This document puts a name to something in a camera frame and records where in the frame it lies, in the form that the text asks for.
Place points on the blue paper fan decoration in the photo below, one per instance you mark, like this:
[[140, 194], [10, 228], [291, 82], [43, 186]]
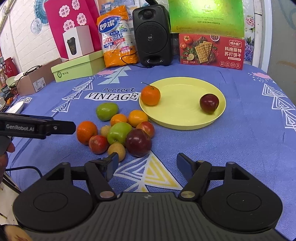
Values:
[[40, 19]]

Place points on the white plate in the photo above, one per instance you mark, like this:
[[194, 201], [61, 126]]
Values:
[[16, 108]]

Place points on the red cracker box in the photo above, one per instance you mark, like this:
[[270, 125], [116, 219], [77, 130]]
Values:
[[211, 50]]

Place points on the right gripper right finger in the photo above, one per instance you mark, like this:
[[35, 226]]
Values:
[[196, 174]]

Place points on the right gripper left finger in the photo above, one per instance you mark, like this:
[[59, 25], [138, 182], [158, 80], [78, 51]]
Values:
[[98, 173]]

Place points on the black speaker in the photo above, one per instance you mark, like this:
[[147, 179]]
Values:
[[152, 34]]

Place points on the green shoe box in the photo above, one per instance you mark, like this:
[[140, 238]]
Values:
[[84, 66]]

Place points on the red kettle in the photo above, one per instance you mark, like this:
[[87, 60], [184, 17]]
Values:
[[10, 68]]

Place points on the magenta paper bag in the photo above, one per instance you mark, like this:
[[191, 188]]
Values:
[[64, 15]]

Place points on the large orange mandarin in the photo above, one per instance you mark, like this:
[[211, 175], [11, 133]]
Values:
[[86, 130]]

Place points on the large green gift box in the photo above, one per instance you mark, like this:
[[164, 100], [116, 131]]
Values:
[[210, 17]]

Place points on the white coffee cup box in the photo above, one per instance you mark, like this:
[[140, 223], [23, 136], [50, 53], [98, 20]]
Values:
[[78, 42]]

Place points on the green apple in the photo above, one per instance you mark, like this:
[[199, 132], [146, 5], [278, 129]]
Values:
[[118, 133]]

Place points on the small yellow-orange tangerine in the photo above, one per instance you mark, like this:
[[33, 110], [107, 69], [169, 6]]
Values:
[[136, 117]]

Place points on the large orange with stem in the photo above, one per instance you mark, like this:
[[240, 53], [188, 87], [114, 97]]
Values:
[[150, 95]]

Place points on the orange paper cup package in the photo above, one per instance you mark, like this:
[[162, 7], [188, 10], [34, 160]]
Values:
[[118, 46]]

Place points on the dark red plum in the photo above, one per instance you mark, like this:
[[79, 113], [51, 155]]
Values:
[[138, 142], [209, 103]]

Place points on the brown cardboard box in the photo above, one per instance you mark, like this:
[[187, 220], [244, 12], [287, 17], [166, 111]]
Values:
[[36, 78]]

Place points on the person left hand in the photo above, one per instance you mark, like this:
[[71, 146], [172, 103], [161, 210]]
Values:
[[4, 160]]

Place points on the red-green small apple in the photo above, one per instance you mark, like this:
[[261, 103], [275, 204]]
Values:
[[147, 127]]

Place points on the small orange tangerine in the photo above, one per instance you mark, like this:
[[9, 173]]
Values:
[[118, 118]]

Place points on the small red apple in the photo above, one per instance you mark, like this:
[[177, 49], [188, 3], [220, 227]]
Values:
[[98, 144]]

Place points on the yellow plastic plate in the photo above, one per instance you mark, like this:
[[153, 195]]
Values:
[[179, 106]]

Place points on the tan longan fruit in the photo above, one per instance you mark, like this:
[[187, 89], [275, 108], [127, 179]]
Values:
[[119, 149], [105, 130]]

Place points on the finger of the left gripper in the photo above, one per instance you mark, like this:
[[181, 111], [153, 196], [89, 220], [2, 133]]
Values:
[[60, 127]]

